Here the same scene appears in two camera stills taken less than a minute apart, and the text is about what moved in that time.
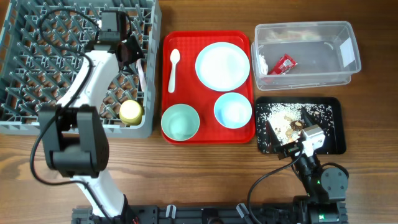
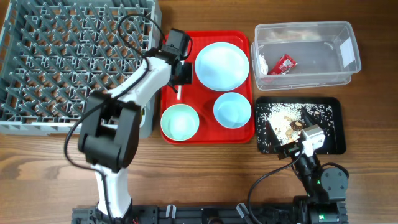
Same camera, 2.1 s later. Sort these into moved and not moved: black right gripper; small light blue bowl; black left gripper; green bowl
Moved: black left gripper
Not moved: green bowl; small light blue bowl; black right gripper
